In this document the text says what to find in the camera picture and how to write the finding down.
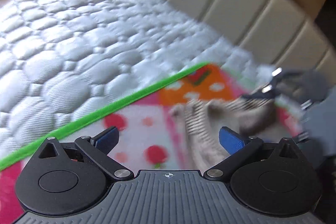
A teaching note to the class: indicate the beige striped garment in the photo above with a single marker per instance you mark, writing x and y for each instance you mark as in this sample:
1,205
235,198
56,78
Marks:
200,121

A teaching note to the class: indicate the colourful cartoon play mat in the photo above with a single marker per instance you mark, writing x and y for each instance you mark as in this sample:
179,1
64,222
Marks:
150,137

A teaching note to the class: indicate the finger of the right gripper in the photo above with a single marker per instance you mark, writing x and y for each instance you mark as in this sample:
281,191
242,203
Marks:
268,91

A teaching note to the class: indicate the grey quilted mattress cover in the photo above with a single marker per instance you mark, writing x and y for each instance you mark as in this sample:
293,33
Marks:
64,59

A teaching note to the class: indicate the beige padded headboard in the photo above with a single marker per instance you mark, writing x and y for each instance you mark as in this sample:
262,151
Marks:
276,32

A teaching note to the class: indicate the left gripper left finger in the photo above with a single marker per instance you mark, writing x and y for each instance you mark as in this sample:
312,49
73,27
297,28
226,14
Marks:
95,151

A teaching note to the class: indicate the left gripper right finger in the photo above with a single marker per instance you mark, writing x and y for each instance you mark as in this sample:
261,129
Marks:
240,150

